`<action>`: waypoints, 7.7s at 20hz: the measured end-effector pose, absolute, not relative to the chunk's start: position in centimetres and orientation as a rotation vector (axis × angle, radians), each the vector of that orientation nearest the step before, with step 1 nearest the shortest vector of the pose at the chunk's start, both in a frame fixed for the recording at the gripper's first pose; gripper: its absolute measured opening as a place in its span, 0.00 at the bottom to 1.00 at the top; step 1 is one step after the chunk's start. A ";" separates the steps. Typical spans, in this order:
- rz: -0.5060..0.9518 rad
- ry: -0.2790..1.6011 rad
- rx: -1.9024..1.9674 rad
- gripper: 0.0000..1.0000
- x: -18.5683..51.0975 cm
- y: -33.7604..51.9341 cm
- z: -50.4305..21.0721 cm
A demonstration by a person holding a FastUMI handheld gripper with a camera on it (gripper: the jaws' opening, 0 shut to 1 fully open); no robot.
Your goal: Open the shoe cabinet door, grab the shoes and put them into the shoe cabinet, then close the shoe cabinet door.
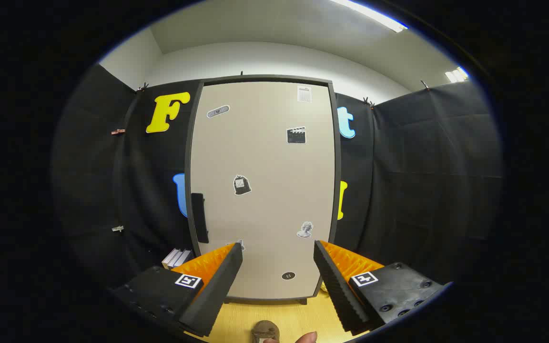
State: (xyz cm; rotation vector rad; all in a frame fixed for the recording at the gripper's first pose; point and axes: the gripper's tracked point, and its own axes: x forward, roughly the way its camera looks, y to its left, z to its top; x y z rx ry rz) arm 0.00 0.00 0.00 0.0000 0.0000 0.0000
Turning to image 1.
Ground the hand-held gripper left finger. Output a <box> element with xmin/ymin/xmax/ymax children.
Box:
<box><xmin>112</xmin><ymin>242</ymin><xmax>244</xmax><ymax>338</ymax></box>

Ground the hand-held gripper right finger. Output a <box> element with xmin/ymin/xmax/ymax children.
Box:
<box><xmin>314</xmin><ymin>240</ymin><xmax>447</xmax><ymax>334</ymax></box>

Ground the brown fuzzy shoe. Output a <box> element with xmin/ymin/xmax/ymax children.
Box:
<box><xmin>252</xmin><ymin>321</ymin><xmax>281</xmax><ymax>343</ymax></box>

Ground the black door handle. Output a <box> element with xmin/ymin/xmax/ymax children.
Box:
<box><xmin>191</xmin><ymin>193</ymin><xmax>210</xmax><ymax>244</ymax></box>

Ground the black backdrop cloth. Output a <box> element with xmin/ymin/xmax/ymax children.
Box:
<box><xmin>53</xmin><ymin>64</ymin><xmax>503</xmax><ymax>305</ymax></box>

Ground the small ceiling light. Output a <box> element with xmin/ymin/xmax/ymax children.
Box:
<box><xmin>445</xmin><ymin>67</ymin><xmax>469</xmax><ymax>83</ymax></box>

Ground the long ceiling light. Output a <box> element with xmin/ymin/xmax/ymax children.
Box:
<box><xmin>329</xmin><ymin>0</ymin><xmax>408</xmax><ymax>33</ymax></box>

